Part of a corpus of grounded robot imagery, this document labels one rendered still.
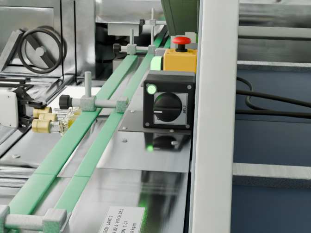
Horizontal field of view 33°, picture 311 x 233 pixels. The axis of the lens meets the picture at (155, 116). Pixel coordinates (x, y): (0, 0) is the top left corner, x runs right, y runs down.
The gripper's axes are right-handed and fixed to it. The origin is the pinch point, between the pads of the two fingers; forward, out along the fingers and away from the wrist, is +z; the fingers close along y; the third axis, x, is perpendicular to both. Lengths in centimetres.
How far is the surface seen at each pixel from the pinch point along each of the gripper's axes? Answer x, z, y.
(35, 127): -11.9, 6.9, 0.2
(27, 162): -6.7, 0.2, -12.5
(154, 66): -15.5, 39.8, 19.6
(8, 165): -11.4, -2.6, -11.9
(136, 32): 113, -19, 6
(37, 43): 87, -57, 2
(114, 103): -32, 38, 15
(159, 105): -45, 52, 20
